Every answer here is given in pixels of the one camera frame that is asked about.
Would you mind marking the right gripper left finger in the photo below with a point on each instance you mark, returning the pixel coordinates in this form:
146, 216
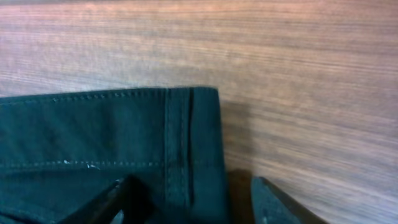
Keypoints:
128, 196

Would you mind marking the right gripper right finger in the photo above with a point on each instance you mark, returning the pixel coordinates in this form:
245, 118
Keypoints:
271, 205

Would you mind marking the black shorts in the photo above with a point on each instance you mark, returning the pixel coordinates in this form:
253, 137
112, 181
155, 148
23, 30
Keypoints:
60, 151

